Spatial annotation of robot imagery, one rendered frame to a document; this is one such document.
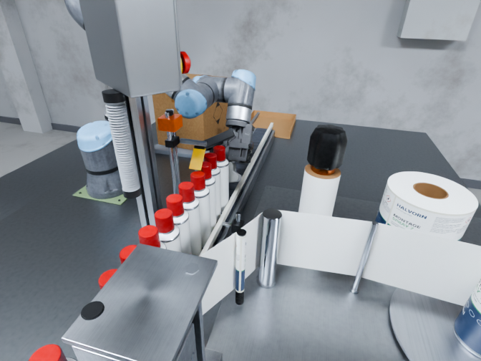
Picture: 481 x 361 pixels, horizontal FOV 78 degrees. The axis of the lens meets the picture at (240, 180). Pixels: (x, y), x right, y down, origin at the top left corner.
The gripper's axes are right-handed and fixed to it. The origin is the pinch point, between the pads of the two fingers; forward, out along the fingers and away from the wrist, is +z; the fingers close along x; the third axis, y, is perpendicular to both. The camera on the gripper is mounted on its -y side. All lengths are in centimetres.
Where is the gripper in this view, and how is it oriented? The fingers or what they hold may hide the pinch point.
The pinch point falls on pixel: (221, 187)
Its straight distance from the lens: 91.9
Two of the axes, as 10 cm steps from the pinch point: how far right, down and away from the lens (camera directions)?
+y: 9.7, 1.5, -2.1
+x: 2.1, 0.1, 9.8
